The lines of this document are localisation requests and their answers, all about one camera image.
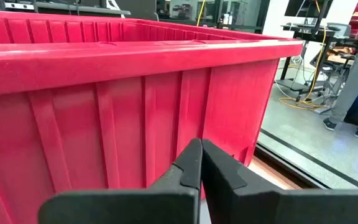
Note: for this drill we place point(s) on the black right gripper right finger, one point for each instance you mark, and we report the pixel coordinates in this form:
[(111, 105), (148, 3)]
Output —
[(275, 208)]

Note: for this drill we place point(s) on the large red plastic bin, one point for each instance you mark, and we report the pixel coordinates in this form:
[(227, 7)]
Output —
[(104, 124)]

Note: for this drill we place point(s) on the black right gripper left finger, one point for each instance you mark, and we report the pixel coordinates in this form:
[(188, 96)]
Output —
[(120, 207)]

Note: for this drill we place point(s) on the black monitor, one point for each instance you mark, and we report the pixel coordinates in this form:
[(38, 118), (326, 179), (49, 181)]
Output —
[(306, 7)]

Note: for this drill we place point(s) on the person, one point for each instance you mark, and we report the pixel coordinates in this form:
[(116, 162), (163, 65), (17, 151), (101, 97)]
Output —
[(353, 81)]

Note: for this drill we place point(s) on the black workstation desk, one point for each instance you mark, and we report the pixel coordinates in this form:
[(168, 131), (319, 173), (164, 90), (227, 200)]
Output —
[(309, 32)]

